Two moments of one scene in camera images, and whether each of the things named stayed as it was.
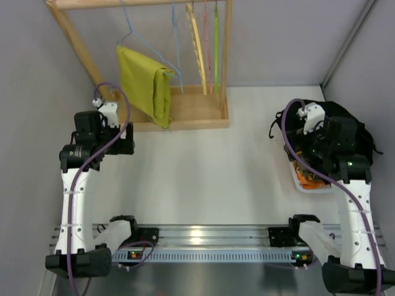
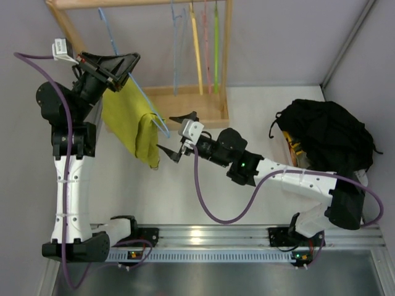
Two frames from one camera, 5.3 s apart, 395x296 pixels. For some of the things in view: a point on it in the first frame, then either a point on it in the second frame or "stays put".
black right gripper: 304,151 to 182,148
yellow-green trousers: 147,84 to 128,116
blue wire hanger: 178,75 to 165,133
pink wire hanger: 205,20 stays put
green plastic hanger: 216,49 stays put
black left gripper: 127,139 to 99,73
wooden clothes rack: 193,106 stays put
